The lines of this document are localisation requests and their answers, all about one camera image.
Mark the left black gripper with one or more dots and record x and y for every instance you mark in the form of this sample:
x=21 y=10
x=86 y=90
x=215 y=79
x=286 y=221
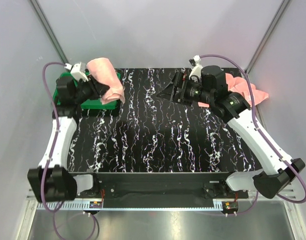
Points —
x=93 y=84

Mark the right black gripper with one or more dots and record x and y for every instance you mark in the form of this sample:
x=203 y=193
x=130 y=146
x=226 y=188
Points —
x=169 y=91

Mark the pink towel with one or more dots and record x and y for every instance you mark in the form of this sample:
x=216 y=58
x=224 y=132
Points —
x=104 y=73
x=239 y=85

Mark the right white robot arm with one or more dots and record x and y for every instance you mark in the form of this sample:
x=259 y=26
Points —
x=209 y=86

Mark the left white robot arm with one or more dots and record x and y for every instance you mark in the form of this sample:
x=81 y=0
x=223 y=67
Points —
x=51 y=181

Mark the green plastic tray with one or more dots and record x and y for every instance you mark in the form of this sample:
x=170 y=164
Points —
x=97 y=103

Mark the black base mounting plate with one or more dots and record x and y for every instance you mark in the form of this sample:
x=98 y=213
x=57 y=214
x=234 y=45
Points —
x=133 y=184

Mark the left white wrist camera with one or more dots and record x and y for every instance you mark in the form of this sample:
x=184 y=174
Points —
x=78 y=71

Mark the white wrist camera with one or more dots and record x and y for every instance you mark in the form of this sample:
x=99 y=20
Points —
x=195 y=73
x=78 y=71

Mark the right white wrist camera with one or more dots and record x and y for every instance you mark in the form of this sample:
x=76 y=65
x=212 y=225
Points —
x=195 y=73

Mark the left aluminium frame post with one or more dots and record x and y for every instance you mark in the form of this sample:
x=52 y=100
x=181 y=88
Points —
x=48 y=30

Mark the aluminium frame post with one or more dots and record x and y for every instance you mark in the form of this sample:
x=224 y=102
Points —
x=268 y=33
x=48 y=30

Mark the right aluminium frame post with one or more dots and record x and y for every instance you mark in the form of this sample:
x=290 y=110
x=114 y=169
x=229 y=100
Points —
x=268 y=33

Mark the front aluminium rail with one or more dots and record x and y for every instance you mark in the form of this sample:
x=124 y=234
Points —
x=95 y=199

